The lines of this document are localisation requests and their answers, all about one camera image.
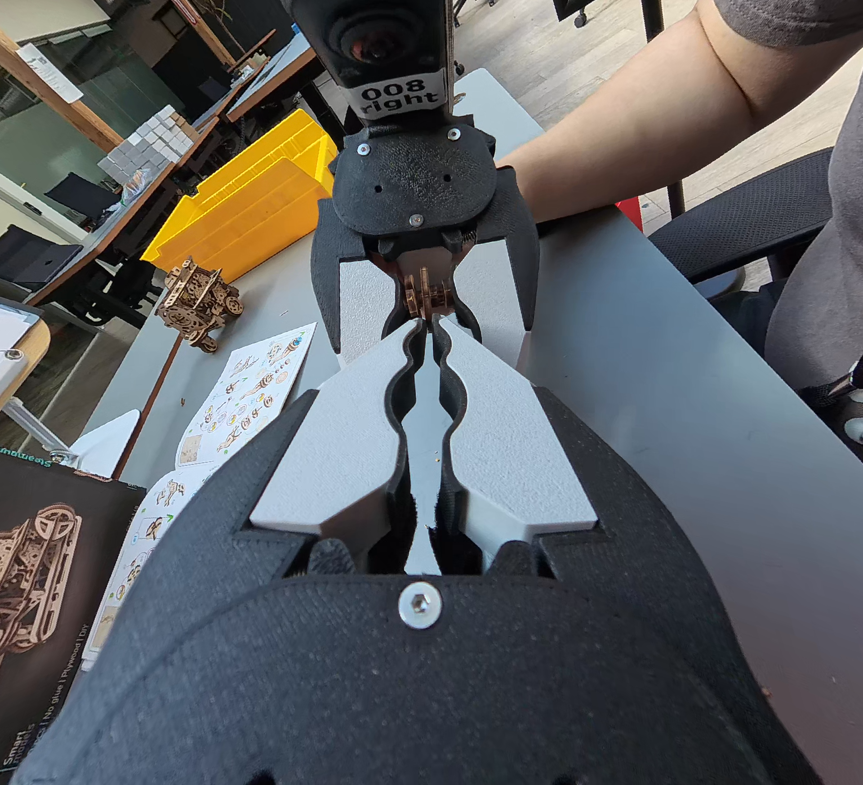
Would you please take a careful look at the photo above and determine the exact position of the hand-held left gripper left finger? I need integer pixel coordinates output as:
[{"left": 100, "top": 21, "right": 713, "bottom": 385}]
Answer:
[{"left": 249, "top": 318, "right": 433, "bottom": 575}]

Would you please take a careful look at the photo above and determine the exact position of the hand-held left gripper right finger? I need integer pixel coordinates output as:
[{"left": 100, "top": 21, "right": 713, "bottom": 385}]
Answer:
[{"left": 431, "top": 315, "right": 600, "bottom": 575}]

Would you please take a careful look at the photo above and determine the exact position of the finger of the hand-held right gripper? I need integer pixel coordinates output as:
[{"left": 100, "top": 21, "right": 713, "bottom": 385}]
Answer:
[
  {"left": 438, "top": 235, "right": 528, "bottom": 369},
  {"left": 337, "top": 252, "right": 412, "bottom": 366}
]

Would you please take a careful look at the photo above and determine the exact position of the small wooden gear assembly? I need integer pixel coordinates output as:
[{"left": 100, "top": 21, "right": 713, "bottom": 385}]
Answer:
[{"left": 403, "top": 267, "right": 456, "bottom": 322}]

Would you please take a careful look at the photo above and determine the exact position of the person's right forearm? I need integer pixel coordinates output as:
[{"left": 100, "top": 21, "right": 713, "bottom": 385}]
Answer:
[{"left": 495, "top": 0, "right": 847, "bottom": 223}]

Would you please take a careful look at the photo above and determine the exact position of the wooden mechanical model vehicle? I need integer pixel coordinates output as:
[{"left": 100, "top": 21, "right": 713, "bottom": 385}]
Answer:
[{"left": 155, "top": 257, "right": 245, "bottom": 353}]

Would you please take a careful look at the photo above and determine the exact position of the black model kit box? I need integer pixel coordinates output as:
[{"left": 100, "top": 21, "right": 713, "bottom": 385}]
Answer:
[{"left": 0, "top": 455, "right": 148, "bottom": 785}]

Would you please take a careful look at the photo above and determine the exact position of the illustrated instruction booklet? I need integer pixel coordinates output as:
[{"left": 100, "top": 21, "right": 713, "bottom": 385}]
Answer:
[{"left": 81, "top": 321, "right": 318, "bottom": 671}]

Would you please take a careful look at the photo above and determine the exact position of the yellow plastic bin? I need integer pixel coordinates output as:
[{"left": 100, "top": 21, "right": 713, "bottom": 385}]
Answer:
[{"left": 140, "top": 109, "right": 338, "bottom": 283}]

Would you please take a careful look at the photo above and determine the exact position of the wooden background desk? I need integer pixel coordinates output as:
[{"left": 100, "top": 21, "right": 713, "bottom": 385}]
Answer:
[
  {"left": 0, "top": 117, "right": 223, "bottom": 327},
  {"left": 226, "top": 33, "right": 321, "bottom": 125}
]

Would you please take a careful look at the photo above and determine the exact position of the stack of small pale boxes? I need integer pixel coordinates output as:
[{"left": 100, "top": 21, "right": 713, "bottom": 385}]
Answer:
[{"left": 98, "top": 104, "right": 202, "bottom": 182}]

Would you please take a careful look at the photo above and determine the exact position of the metal stand leg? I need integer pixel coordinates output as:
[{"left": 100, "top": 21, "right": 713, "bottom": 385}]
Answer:
[{"left": 0, "top": 394, "right": 78, "bottom": 469}]

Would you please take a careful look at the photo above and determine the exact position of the black monitor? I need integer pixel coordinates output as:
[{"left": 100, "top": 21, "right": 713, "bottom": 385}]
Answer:
[{"left": 46, "top": 173, "right": 121, "bottom": 221}]

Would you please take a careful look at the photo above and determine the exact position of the black laptop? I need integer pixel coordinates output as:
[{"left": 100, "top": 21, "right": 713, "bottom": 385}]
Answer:
[{"left": 0, "top": 225, "right": 83, "bottom": 290}]

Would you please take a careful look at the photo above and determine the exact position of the white paper notice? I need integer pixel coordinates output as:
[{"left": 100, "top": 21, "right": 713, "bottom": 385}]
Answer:
[{"left": 17, "top": 43, "right": 85, "bottom": 103}]

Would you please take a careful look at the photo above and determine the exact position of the black strap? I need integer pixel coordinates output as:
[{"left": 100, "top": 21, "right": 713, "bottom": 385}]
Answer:
[{"left": 819, "top": 357, "right": 863, "bottom": 408}]

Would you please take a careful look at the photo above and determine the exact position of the wooden support post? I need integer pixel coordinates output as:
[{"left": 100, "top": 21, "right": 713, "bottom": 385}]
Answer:
[{"left": 0, "top": 30, "right": 125, "bottom": 152}]

